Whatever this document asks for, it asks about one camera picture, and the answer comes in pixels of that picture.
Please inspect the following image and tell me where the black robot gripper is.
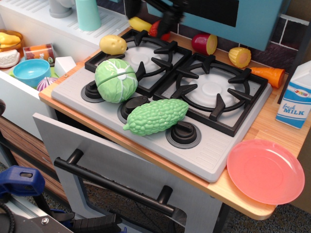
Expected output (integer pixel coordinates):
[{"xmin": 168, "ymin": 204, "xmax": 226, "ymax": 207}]
[{"xmin": 126, "ymin": 0, "xmax": 189, "ymax": 39}]

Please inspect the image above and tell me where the yellow toy potato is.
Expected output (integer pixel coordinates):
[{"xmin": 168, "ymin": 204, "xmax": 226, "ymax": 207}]
[{"xmin": 99, "ymin": 34, "xmax": 127, "ymax": 55}]

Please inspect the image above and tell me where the pink plastic plate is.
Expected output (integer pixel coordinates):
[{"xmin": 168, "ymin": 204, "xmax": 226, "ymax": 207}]
[{"xmin": 227, "ymin": 139, "xmax": 305, "ymax": 205}]

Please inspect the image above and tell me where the red toy strawberry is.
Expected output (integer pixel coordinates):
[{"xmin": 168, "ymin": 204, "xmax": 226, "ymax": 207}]
[{"xmin": 149, "ymin": 20, "xmax": 171, "ymax": 41}]

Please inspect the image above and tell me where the yellow toy banana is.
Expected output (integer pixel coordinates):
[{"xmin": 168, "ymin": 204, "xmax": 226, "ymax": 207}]
[{"xmin": 128, "ymin": 17, "xmax": 152, "ymax": 31}]

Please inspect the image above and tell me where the red yellow toy fruit half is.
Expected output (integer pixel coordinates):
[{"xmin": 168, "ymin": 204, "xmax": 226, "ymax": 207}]
[{"xmin": 191, "ymin": 33, "xmax": 218, "ymax": 55}]

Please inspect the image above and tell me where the black left burner grate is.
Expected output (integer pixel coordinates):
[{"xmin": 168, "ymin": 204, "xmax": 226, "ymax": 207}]
[{"xmin": 85, "ymin": 30, "xmax": 191, "ymax": 98}]

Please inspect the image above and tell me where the black burner grate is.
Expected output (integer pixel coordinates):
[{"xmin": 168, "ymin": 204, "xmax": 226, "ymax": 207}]
[
  {"xmin": 154, "ymin": 53, "xmax": 268, "ymax": 136},
  {"xmin": 85, "ymin": 30, "xmax": 191, "ymax": 98}
]

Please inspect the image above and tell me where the grey toy stove top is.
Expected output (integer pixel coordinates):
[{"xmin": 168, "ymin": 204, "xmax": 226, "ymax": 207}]
[{"xmin": 51, "ymin": 46, "xmax": 273, "ymax": 183}]

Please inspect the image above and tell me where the teal plastic cup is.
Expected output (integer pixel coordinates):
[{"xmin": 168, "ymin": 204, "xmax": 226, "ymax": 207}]
[{"xmin": 75, "ymin": 0, "xmax": 102, "ymax": 32}]

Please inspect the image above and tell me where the yellow toy corn piece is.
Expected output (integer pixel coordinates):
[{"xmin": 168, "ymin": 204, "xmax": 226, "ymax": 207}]
[{"xmin": 228, "ymin": 47, "xmax": 251, "ymax": 68}]

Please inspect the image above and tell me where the green toy cabbage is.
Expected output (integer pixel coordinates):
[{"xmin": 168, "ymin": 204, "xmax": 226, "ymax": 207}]
[{"xmin": 95, "ymin": 59, "xmax": 138, "ymax": 103}]

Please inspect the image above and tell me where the black middle stove knob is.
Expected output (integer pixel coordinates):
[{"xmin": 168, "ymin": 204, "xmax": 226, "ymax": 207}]
[{"xmin": 117, "ymin": 96, "xmax": 150, "ymax": 124}]

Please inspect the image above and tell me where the black stove knob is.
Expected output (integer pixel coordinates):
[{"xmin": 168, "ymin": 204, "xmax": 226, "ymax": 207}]
[
  {"xmin": 117, "ymin": 96, "xmax": 150, "ymax": 124},
  {"xmin": 81, "ymin": 81, "xmax": 104, "ymax": 103},
  {"xmin": 166, "ymin": 121, "xmax": 202, "ymax": 149}
]

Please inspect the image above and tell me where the green toy bitter gourd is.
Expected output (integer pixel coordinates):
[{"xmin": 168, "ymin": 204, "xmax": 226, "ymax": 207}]
[{"xmin": 123, "ymin": 99, "xmax": 189, "ymax": 136}]

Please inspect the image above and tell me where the black left stove knob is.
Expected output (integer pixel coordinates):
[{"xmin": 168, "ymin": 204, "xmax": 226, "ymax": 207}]
[{"xmin": 81, "ymin": 81, "xmax": 104, "ymax": 103}]

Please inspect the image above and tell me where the grey toy faucet base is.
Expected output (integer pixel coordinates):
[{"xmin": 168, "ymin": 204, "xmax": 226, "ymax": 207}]
[{"xmin": 48, "ymin": 0, "xmax": 75, "ymax": 18}]

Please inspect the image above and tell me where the white toy block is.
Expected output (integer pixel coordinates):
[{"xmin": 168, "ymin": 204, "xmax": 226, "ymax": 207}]
[{"xmin": 54, "ymin": 56, "xmax": 76, "ymax": 77}]

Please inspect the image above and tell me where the black right stove knob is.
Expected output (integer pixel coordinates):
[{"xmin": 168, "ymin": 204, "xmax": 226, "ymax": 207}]
[{"xmin": 166, "ymin": 121, "xmax": 202, "ymax": 149}]

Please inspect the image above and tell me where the black right burner grate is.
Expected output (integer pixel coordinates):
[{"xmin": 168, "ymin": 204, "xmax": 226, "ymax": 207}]
[{"xmin": 154, "ymin": 53, "xmax": 268, "ymax": 136}]

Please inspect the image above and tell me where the orange toy carrot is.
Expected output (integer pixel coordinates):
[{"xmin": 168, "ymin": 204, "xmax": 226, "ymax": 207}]
[{"xmin": 251, "ymin": 67, "xmax": 285, "ymax": 88}]

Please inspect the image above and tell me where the orange brown toy can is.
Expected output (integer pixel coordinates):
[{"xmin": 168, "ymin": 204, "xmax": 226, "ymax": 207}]
[{"xmin": 23, "ymin": 43, "xmax": 55, "ymax": 67}]

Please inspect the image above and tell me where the white toy sink unit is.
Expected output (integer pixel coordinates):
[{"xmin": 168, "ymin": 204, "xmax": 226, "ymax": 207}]
[{"xmin": 0, "ymin": 0, "xmax": 129, "ymax": 139}]

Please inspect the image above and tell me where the purple toy onion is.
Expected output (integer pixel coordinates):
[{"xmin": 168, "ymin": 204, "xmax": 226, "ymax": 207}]
[{"xmin": 36, "ymin": 77, "xmax": 58, "ymax": 92}]

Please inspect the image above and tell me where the blue plastic bowl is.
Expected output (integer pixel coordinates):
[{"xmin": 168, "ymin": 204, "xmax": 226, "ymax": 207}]
[{"xmin": 13, "ymin": 59, "xmax": 51, "ymax": 88}]

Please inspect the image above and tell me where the blue white milk carton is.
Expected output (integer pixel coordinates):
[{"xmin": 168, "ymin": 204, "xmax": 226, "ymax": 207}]
[{"xmin": 276, "ymin": 61, "xmax": 311, "ymax": 129}]

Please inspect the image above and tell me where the orange bowl with yellow food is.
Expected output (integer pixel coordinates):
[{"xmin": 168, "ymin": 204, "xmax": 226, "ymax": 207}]
[{"xmin": 0, "ymin": 29, "xmax": 24, "ymax": 52}]

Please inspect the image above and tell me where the white toy bread piece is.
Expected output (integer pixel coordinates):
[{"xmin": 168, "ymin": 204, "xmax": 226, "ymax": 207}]
[{"xmin": 0, "ymin": 50, "xmax": 20, "ymax": 68}]

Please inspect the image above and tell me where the grey oven door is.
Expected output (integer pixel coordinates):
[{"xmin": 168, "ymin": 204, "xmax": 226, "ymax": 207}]
[{"xmin": 33, "ymin": 113, "xmax": 223, "ymax": 233}]

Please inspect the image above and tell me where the blue clamp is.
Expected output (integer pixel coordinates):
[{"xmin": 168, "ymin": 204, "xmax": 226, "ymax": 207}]
[{"xmin": 0, "ymin": 166, "xmax": 45, "ymax": 199}]

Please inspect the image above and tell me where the black oven door handle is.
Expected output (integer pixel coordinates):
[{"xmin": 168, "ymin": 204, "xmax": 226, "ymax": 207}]
[{"xmin": 54, "ymin": 149, "xmax": 175, "ymax": 217}]

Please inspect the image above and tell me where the black cable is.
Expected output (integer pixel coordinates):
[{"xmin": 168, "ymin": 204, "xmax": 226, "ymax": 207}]
[{"xmin": 0, "ymin": 200, "xmax": 15, "ymax": 233}]

